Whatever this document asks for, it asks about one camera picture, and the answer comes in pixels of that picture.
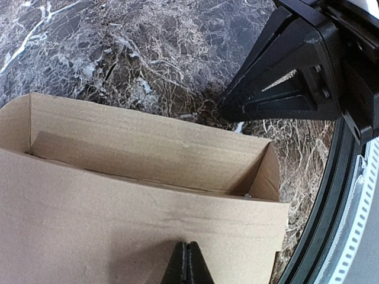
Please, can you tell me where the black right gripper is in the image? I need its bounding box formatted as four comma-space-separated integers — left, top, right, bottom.
218, 1, 378, 145

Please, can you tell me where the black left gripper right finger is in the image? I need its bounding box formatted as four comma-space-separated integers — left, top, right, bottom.
186, 241, 214, 284

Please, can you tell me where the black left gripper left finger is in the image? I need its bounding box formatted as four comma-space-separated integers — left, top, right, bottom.
161, 242, 187, 284

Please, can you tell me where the brown cardboard paper box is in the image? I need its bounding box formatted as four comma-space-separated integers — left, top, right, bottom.
1, 93, 288, 283

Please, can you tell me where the black front table rail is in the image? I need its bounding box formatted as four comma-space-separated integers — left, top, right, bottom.
278, 118, 365, 284

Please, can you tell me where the white slotted cable duct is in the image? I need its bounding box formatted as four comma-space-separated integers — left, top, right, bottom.
329, 138, 378, 283

